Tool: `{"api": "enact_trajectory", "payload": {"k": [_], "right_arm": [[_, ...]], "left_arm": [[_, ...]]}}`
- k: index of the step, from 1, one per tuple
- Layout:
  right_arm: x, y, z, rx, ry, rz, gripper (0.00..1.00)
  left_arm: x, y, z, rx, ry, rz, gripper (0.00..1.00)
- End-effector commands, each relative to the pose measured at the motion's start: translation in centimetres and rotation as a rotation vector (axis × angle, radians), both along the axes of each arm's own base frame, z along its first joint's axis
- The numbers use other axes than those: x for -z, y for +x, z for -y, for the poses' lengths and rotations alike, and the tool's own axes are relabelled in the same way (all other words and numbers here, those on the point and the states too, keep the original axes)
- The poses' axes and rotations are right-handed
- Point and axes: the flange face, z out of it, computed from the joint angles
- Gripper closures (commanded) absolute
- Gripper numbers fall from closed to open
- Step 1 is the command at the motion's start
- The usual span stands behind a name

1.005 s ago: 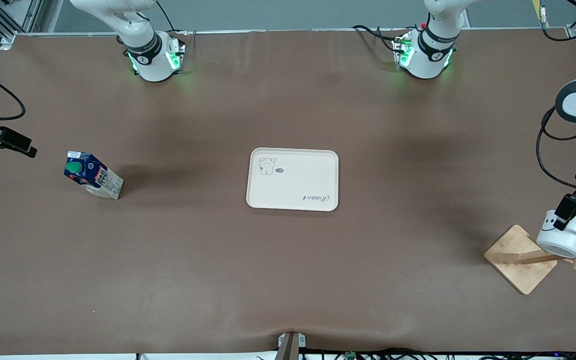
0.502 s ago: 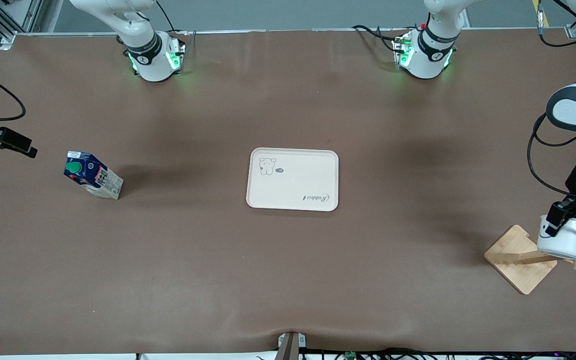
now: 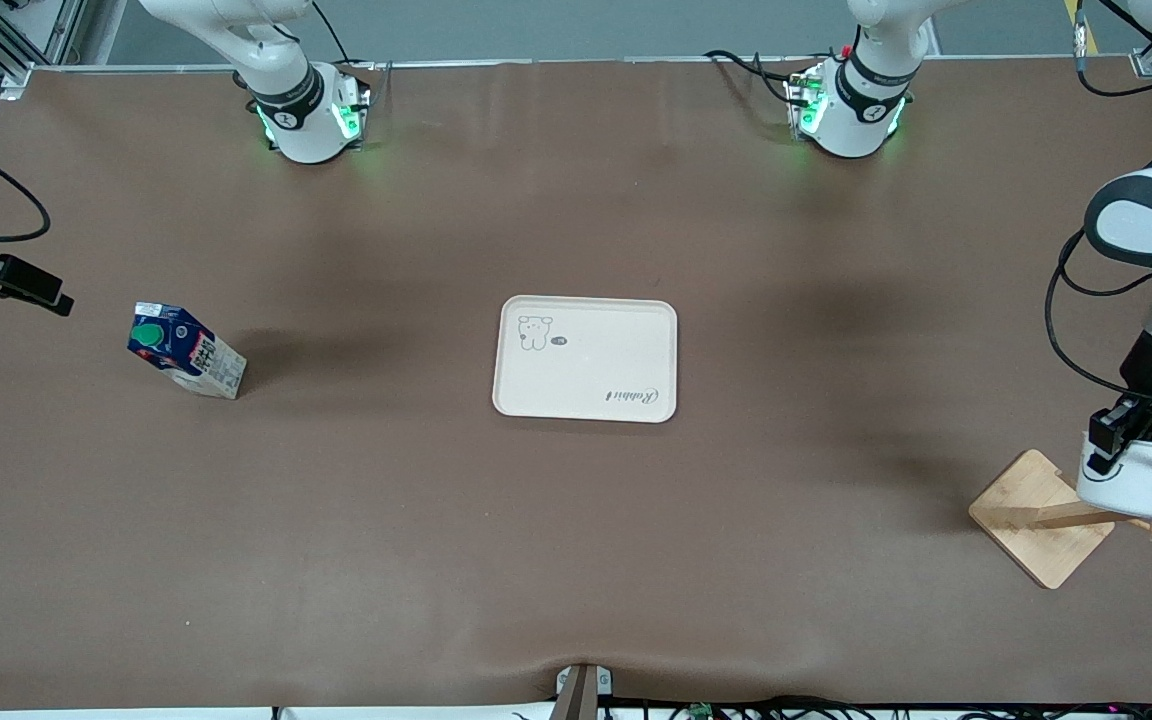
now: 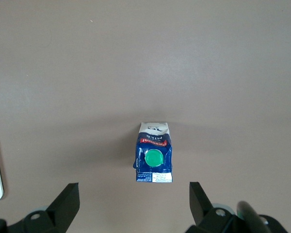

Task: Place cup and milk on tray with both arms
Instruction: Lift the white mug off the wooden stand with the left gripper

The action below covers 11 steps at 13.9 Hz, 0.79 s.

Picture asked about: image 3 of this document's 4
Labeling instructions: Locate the blue milk carton green cap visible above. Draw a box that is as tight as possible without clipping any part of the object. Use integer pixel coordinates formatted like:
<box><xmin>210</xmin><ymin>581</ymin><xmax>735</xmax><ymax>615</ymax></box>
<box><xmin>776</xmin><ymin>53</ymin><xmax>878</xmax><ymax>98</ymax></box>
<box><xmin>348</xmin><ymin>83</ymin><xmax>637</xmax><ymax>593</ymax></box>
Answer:
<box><xmin>127</xmin><ymin>301</ymin><xmax>248</xmax><ymax>401</ymax></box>

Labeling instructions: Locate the cream tray with bear print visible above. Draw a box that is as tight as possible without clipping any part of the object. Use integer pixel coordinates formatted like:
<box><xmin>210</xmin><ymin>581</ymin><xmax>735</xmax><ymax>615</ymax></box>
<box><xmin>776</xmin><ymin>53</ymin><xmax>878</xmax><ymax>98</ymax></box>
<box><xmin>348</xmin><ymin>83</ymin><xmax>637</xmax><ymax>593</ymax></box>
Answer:
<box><xmin>492</xmin><ymin>295</ymin><xmax>679</xmax><ymax>424</ymax></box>

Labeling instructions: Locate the wooden mug stand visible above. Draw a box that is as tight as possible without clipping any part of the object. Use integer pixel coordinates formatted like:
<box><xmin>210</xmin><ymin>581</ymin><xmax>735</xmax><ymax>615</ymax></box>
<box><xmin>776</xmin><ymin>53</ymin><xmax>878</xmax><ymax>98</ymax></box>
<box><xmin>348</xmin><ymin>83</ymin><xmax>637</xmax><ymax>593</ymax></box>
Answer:
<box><xmin>968</xmin><ymin>445</ymin><xmax>1152</xmax><ymax>591</ymax></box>

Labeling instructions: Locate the black left base cable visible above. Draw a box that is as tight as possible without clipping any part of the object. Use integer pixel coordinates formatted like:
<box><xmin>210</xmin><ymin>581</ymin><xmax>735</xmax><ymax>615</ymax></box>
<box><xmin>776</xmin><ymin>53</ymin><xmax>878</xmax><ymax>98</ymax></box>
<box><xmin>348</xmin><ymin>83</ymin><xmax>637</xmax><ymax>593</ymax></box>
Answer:
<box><xmin>704</xmin><ymin>50</ymin><xmax>799</xmax><ymax>105</ymax></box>

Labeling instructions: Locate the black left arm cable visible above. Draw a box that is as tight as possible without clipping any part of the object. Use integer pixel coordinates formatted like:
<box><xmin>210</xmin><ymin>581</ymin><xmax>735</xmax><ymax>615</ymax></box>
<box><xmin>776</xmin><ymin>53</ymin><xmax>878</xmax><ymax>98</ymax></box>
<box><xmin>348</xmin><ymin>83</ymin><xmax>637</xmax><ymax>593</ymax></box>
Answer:
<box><xmin>1043</xmin><ymin>0</ymin><xmax>1152</xmax><ymax>403</ymax></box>

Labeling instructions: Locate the brown table cover sheet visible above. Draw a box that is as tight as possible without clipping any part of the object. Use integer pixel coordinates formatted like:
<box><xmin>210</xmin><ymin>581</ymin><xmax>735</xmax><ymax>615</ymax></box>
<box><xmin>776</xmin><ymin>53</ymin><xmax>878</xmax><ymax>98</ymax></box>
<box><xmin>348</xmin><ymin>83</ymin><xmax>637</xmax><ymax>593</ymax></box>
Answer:
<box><xmin>0</xmin><ymin>58</ymin><xmax>1152</xmax><ymax>713</ymax></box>

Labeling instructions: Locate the grey metal camera post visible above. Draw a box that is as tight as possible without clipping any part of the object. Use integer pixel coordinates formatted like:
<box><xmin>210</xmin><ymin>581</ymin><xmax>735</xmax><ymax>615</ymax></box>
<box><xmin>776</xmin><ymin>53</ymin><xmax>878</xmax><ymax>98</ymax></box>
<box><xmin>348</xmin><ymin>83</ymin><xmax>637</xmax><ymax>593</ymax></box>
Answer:
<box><xmin>551</xmin><ymin>663</ymin><xmax>615</xmax><ymax>720</ymax></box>

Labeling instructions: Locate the black base cable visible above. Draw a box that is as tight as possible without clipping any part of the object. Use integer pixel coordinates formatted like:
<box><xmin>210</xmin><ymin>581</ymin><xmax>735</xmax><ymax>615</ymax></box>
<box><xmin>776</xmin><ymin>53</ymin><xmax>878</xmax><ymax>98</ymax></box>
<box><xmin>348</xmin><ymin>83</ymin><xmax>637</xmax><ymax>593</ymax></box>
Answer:
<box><xmin>310</xmin><ymin>0</ymin><xmax>379</xmax><ymax>73</ymax></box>
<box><xmin>704</xmin><ymin>50</ymin><xmax>799</xmax><ymax>105</ymax></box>

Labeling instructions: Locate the white smiley cup black handle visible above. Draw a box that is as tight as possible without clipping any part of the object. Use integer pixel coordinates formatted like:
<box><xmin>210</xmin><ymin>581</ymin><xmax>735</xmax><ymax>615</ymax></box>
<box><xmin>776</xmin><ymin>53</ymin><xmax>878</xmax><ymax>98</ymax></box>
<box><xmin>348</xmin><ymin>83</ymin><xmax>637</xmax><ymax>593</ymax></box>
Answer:
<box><xmin>1076</xmin><ymin>438</ymin><xmax>1152</xmax><ymax>519</ymax></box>

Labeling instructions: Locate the black right base cable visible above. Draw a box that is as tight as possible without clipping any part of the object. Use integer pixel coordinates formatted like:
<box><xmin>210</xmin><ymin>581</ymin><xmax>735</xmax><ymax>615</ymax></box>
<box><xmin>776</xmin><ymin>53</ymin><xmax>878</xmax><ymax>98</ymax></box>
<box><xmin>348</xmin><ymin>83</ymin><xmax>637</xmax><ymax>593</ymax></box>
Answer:
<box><xmin>310</xmin><ymin>0</ymin><xmax>379</xmax><ymax>73</ymax></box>

